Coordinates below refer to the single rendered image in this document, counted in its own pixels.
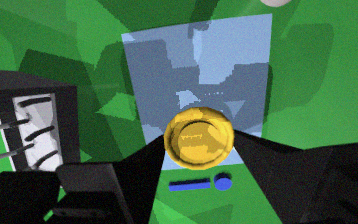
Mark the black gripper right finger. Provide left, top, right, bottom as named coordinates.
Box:
left=233, top=129, right=358, bottom=224

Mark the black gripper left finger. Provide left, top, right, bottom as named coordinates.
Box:
left=54, top=135, right=166, bottom=224

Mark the white cylinder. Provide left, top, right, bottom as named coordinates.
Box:
left=261, top=0, right=291, bottom=7

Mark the grey dish rack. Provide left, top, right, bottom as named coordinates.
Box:
left=0, top=70, right=81, bottom=172

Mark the yellow round plate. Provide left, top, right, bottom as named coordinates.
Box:
left=164, top=107, right=235, bottom=170

